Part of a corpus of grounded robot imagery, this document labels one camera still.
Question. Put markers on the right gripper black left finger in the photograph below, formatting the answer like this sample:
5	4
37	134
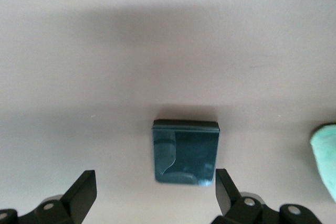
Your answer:
73	200

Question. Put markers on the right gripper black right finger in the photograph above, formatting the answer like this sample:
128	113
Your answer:
236	208

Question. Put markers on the black phone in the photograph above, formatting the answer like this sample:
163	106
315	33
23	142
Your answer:
194	150

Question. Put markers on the green dinosaur plush toy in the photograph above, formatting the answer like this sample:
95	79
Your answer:
325	155

